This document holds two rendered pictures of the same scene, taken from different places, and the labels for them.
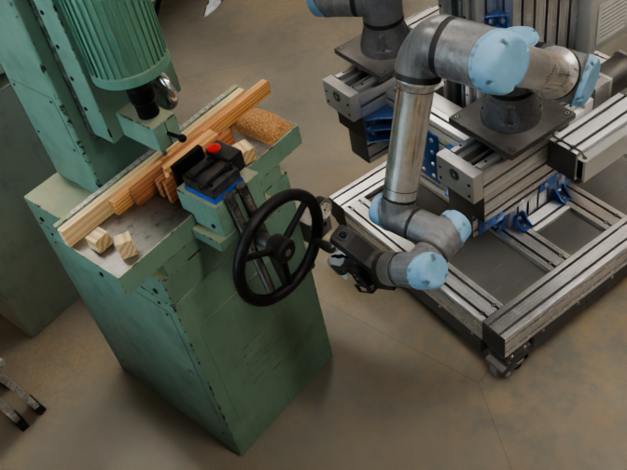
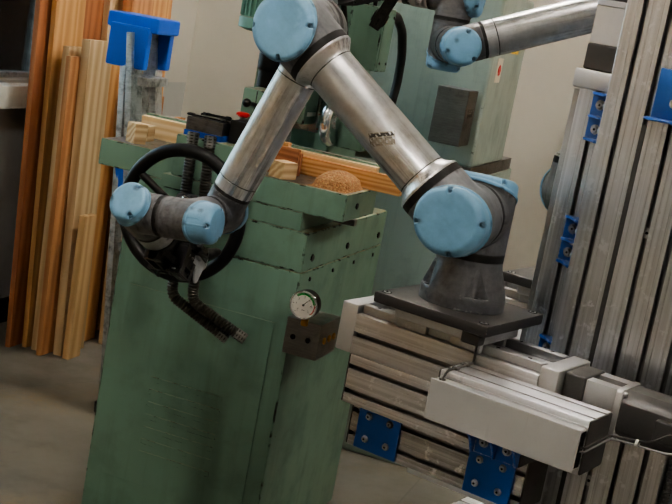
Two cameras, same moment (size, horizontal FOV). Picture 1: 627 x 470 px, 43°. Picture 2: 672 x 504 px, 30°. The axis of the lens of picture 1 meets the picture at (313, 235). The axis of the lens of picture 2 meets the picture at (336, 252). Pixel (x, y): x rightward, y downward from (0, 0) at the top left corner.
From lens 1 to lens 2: 242 cm
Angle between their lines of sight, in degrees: 60
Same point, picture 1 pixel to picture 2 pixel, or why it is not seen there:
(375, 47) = not seen: hidden behind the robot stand
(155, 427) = not seen: hidden behind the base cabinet
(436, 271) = (126, 198)
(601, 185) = not seen: outside the picture
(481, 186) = (351, 329)
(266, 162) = (289, 194)
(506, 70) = (271, 23)
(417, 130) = (260, 108)
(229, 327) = (154, 327)
